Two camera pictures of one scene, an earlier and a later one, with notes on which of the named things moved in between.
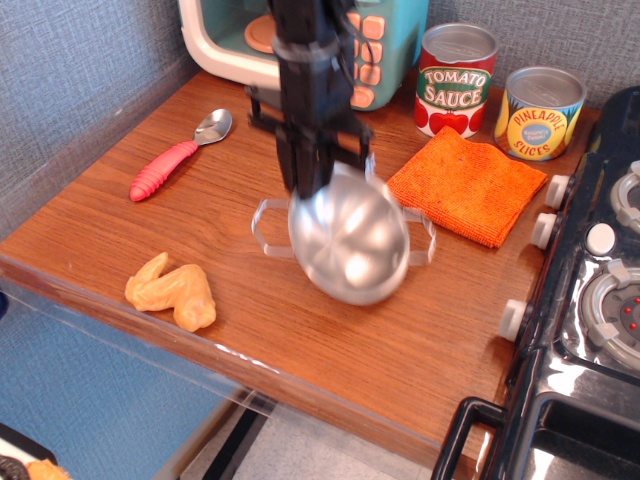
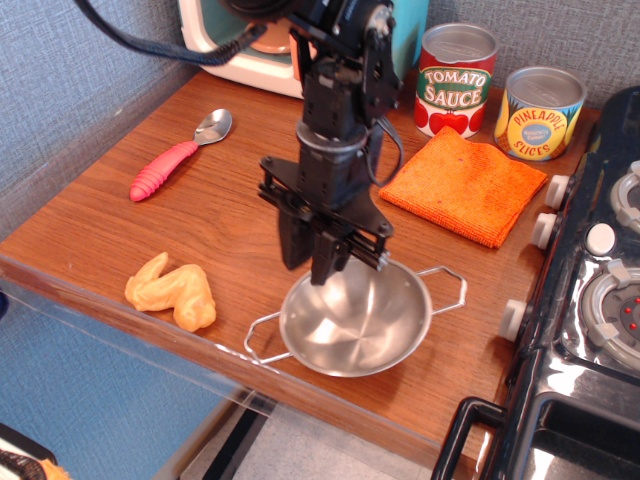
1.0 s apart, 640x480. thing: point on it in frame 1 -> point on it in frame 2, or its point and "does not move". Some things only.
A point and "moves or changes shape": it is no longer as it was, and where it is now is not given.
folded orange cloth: [471, 188] does not move
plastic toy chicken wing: [185, 290] does not move
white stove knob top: [556, 190] does not move
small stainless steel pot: [351, 238] moves or changes shape
